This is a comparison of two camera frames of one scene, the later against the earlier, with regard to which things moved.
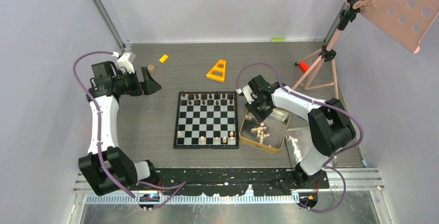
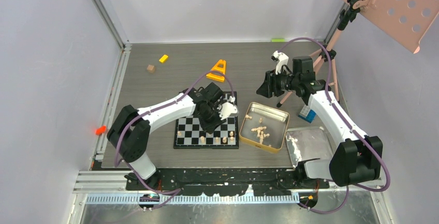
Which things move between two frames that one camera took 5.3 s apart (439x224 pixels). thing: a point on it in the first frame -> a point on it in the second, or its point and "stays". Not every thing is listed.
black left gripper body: [132, 85] -> [210, 118]
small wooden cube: [151, 68] stays
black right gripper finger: [260, 115] -> [267, 88]
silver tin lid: [299, 141] stays
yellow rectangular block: [163, 58] stays
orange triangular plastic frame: [218, 72] stays
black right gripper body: [258, 104] -> [282, 83]
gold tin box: [269, 134] stays
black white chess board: [206, 120] stays
